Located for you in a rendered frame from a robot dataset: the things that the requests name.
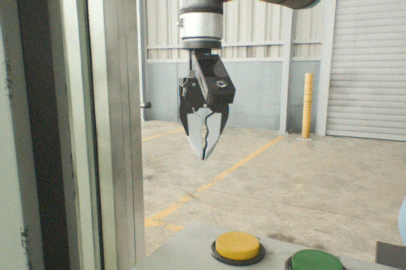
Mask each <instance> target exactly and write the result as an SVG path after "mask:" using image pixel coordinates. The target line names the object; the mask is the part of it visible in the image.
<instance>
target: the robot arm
mask: <svg viewBox="0 0 406 270"><path fill-rule="evenodd" d="M230 1H236V0H180V15H181V21H178V22H177V26H178V27H181V38H182V40H185V41H182V49H184V50H187V53H188V73H189V75H188V76H187V77H179V104H180V105H179V107H178V114H179V118H180V121H181V123H182V125H183V128H184V130H185V132H186V134H187V138H188V140H189V142H190V145H191V147H192V149H193V152H194V153H195V154H196V155H197V156H198V158H199V159H200V160H206V159H207V158H208V156H209V155H210V154H211V153H212V152H213V150H214V148H215V146H216V144H217V142H218V140H219V137H220V136H221V134H222V132H223V129H224V128H225V125H226V122H227V120H228V116H229V103H233V101H234V97H235V93H236V88H235V86H234V85H233V82H232V80H231V78H230V76H229V74H228V72H227V71H226V68H225V66H224V64H223V62H222V61H221V58H220V57H219V55H218V54H211V50H220V49H221V44H222V42H221V41H219V40H222V38H223V3H225V2H230ZM256 1H261V2H264V3H270V4H276V5H279V6H285V7H286V8H290V9H294V10H300V9H302V10H305V9H309V8H312V7H314V6H316V5H317V4H319V2H320V1H321V0H256ZM199 108H209V109H210V114H209V115H207V116H206V117H205V126H206V128H207V132H206V135H205V138H204V139H205V142H206V143H205V146H204V149H202V145H201V144H202V137H201V135H200V129H201V127H202V118H201V117H199V116H198V115H196V114H194V112H193V111H195V112H197V111H198V109H199ZM398 224H399V230H400V235H401V237H402V240H403V242H404V244H405V246H406V197H405V199H404V201H403V203H402V207H401V209H400V213H399V218H398Z"/></svg>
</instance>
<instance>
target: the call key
mask: <svg viewBox="0 0 406 270"><path fill-rule="evenodd" d="M216 251H217V252H218V253H219V254H221V256H223V257H226V258H228V259H233V260H246V259H252V258H253V257H255V256H257V255H258V254H259V241H258V239H257V238H256V237H255V236H253V235H250V234H248V233H243V232H238V231H233V232H227V233H223V234H220V235H219V236H218V237H217V239H216Z"/></svg>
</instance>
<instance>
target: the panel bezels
mask: <svg viewBox="0 0 406 270"><path fill-rule="evenodd" d="M215 247H216V239H215V240H214V241H213V242H212V243H211V244H210V253H211V255H212V256H213V257H214V258H215V259H216V260H217V261H219V262H221V263H223V264H226V265H229V266H251V265H254V264H257V263H259V262H260V261H262V260H263V259H264V257H265V248H264V246H263V245H262V244H261V243H259V251H260V253H259V254H258V255H257V256H255V257H253V258H252V259H246V260H233V259H228V258H226V257H223V256H221V254H219V253H218V252H217V251H216V249H215ZM291 262H292V256H290V257H289V258H288V259H287V260H286V261H285V266H284V268H285V270H292V269H291Z"/></svg>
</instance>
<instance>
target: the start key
mask: <svg viewBox="0 0 406 270"><path fill-rule="evenodd" d="M291 269H292V270H343V264H342V262H341V261H340V260H339V259H338V258H337V257H335V256H334V255H332V254H330V253H328V252H325V251H323V250H317V249H302V250H298V251H297V252H295V253H294V255H293V256H292V262H291Z"/></svg>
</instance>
